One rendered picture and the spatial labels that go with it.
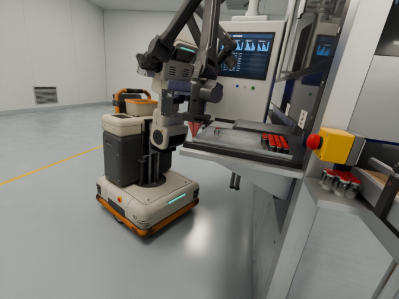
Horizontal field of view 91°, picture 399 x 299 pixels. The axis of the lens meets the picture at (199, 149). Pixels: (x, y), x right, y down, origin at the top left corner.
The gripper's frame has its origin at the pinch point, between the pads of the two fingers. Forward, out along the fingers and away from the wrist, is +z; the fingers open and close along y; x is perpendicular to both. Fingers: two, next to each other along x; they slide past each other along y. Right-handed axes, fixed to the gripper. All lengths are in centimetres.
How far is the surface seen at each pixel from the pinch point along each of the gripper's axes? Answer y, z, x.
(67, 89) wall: -477, 29, 395
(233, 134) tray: 13.8, 1.0, 19.4
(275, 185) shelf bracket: 33.1, 12.3, -2.8
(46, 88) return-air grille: -477, 28, 331
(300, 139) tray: 45, 0, 27
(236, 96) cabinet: 8, -14, 89
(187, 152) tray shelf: 1.1, 2.6, -11.0
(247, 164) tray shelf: 21.5, 2.8, -11.3
